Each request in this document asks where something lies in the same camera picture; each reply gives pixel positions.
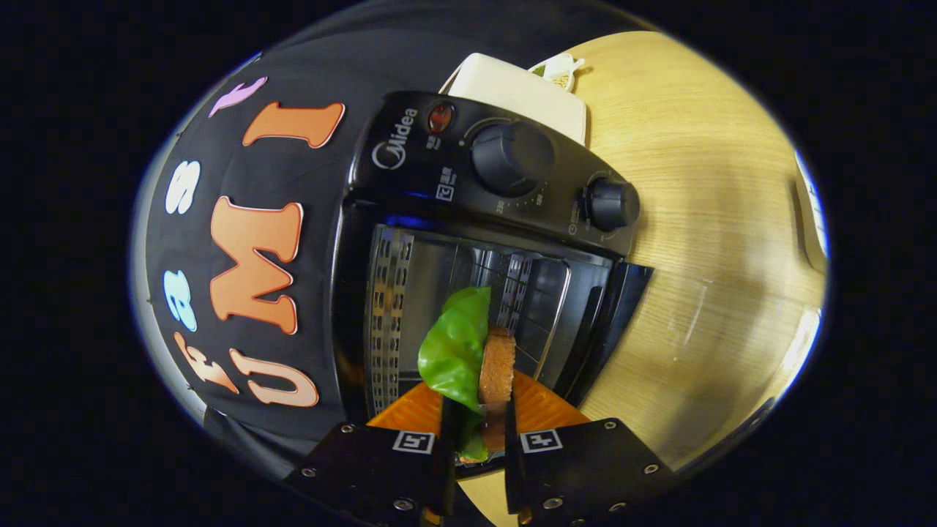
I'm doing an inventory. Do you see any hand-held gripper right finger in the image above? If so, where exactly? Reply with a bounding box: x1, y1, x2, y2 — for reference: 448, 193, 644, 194
504, 370, 678, 527

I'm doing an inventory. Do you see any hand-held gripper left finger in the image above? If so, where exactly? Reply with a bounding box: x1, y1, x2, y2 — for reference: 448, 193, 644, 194
284, 379, 462, 527

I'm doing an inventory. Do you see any lettuce sandwich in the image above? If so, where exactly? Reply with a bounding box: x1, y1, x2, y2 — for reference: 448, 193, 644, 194
417, 286, 517, 463

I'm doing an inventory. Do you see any black toaster oven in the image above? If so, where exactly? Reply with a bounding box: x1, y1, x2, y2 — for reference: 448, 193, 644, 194
331, 91, 654, 440

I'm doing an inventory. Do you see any white slot toaster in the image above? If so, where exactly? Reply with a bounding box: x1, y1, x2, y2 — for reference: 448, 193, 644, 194
439, 53, 588, 147

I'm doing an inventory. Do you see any small white packet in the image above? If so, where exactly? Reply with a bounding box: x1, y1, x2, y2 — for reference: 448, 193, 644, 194
529, 53, 586, 92

